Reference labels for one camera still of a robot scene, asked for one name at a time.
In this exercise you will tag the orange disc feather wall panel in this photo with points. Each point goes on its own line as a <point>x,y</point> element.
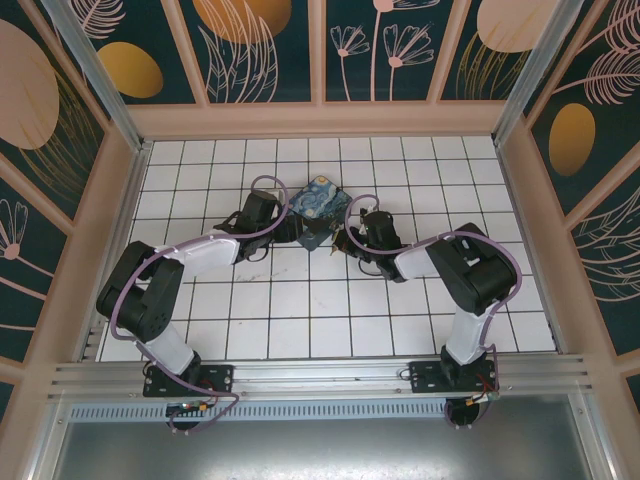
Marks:
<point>245,50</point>

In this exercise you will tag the flower print wall panel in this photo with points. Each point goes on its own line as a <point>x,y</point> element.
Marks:
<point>382,50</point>

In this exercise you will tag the single pink flower wall panel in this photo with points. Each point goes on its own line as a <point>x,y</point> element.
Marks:
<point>25,260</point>

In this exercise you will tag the starry night print case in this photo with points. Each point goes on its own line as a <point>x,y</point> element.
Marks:
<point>320,202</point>

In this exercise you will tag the small orange oval wall panel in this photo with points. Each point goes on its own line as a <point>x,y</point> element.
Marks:
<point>135,55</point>

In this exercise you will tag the pink feathers wall panel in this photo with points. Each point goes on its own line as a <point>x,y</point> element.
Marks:
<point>610,270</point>

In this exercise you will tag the small green circuit board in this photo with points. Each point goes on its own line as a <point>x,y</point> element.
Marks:
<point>186,407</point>

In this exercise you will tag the large pink oval wall panel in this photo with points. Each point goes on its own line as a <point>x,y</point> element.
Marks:
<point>45,100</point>

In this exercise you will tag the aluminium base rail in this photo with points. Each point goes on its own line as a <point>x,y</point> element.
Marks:
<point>320,372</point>

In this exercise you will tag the aluminium table side rail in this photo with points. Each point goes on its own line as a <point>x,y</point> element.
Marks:
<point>131,200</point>
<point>530,260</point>

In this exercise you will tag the pink disc wall panel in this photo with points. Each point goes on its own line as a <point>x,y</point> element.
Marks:
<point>495,45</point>

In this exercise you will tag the orange oval feather wall panel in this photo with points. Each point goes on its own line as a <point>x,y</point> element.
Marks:
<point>585,100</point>

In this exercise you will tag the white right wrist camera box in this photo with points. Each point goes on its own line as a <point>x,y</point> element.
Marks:
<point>366,210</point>

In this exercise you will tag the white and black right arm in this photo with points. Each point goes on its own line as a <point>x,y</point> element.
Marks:
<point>465,335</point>

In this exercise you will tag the aluminium corner post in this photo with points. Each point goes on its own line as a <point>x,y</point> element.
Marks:
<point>97,75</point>
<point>537,65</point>

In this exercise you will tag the grey metal sheet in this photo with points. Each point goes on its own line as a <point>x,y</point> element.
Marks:
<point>320,450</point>

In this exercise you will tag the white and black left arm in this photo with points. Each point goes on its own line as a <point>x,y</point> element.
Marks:
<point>210,252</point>

